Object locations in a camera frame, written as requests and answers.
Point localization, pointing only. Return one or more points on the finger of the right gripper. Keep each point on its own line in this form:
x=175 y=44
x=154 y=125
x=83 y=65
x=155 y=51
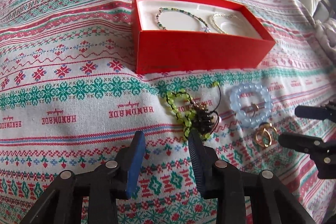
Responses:
x=318 y=113
x=320 y=152

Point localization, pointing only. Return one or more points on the patterned handmade bed cloth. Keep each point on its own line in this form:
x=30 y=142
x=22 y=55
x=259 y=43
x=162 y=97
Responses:
x=70 y=99

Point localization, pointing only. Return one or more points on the black hair claw clip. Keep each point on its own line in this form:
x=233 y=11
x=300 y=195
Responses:
x=205 y=121

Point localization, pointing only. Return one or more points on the red open jewelry box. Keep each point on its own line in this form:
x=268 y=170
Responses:
x=191 y=35

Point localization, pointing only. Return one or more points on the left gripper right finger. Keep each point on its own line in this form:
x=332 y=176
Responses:
x=271 y=202

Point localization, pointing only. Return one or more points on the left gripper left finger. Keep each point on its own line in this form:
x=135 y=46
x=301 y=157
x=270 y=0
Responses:
x=114 y=180

